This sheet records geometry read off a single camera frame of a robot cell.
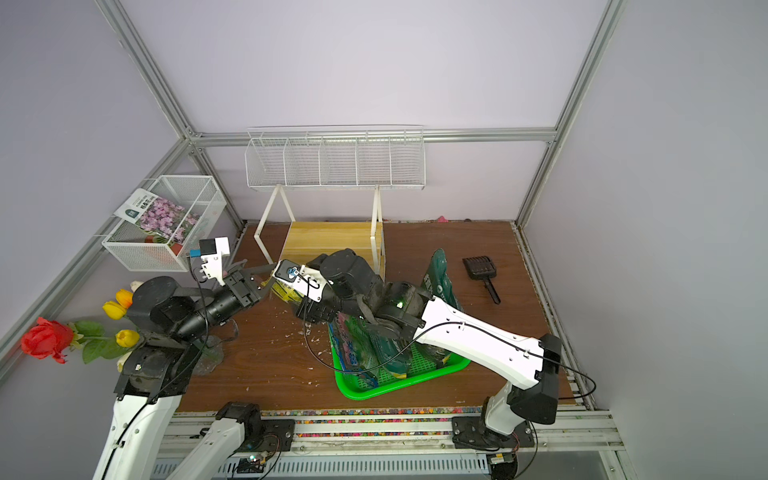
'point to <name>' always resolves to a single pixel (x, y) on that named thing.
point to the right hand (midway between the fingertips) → (303, 278)
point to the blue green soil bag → (356, 350)
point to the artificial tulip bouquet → (97, 341)
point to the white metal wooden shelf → (307, 240)
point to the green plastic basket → (426, 364)
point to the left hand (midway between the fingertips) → (283, 270)
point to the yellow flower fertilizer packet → (287, 293)
